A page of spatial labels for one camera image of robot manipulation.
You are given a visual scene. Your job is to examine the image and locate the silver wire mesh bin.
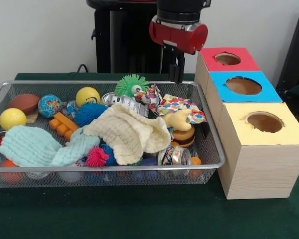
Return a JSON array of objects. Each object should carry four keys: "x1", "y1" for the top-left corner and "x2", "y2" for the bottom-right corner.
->
[{"x1": 0, "y1": 80, "x2": 226, "y2": 189}]

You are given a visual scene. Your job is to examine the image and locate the green fuzzy toy with eyes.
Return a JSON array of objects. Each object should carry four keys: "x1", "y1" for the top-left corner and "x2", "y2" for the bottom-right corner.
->
[{"x1": 114, "y1": 74, "x2": 150, "y2": 98}]

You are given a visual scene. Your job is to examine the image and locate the wooden box with three holes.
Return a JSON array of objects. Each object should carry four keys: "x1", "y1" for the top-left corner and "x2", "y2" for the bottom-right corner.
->
[{"x1": 194, "y1": 46, "x2": 299, "y2": 200}]

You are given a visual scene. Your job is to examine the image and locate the white multicolour dotted cloth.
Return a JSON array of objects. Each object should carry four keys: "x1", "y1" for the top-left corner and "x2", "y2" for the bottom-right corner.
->
[
  {"x1": 155, "y1": 94, "x2": 207, "y2": 124},
  {"x1": 134, "y1": 84, "x2": 163, "y2": 110}
]

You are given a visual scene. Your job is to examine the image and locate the orange plastic grid tray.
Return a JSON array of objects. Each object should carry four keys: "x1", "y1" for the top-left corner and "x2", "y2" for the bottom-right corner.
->
[{"x1": 49, "y1": 112, "x2": 80, "y2": 140}]

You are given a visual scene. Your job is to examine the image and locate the brown toy football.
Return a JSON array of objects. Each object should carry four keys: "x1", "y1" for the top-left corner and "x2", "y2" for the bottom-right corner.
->
[{"x1": 6, "y1": 93, "x2": 41, "y2": 115}]

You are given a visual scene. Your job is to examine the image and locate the yellow ball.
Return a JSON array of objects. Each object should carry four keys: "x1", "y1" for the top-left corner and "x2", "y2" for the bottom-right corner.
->
[
  {"x1": 75, "y1": 87, "x2": 101, "y2": 107},
  {"x1": 0, "y1": 108, "x2": 27, "y2": 131}
]

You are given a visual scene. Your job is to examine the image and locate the blue globe print ball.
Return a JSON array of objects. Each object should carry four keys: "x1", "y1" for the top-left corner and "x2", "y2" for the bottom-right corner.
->
[{"x1": 38, "y1": 94, "x2": 62, "y2": 118}]

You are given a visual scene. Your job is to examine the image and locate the silver toy robot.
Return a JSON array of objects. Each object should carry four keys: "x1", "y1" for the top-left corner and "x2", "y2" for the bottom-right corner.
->
[{"x1": 101, "y1": 92, "x2": 150, "y2": 118}]

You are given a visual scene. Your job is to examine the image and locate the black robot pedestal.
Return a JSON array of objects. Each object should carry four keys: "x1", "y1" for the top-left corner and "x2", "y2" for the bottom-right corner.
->
[{"x1": 86, "y1": 0, "x2": 180, "y2": 74}]

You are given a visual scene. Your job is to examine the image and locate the cream waffle cloth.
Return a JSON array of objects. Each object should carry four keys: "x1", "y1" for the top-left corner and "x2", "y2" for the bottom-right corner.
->
[{"x1": 83, "y1": 102, "x2": 172, "y2": 165}]

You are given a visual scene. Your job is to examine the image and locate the mint green cloth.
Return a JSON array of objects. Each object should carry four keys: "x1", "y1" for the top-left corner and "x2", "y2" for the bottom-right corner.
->
[{"x1": 0, "y1": 125, "x2": 100, "y2": 167}]

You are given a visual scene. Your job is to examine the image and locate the black chair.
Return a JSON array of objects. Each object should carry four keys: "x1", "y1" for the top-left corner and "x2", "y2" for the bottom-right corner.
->
[{"x1": 276, "y1": 4, "x2": 299, "y2": 100}]

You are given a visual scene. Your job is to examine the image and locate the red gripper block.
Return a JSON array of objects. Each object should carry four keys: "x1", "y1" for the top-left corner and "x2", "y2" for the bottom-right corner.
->
[{"x1": 149, "y1": 15, "x2": 209, "y2": 84}]

